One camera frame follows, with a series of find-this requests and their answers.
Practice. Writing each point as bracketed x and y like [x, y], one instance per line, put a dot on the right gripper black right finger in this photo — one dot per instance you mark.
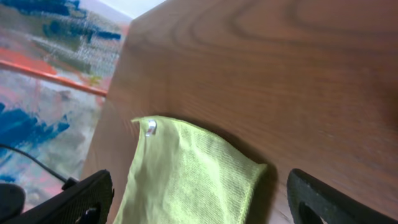
[313, 201]

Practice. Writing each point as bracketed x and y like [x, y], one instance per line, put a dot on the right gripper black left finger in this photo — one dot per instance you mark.
[87, 201]

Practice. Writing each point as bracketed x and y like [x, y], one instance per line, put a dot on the light green microfiber cloth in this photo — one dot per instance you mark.
[182, 173]

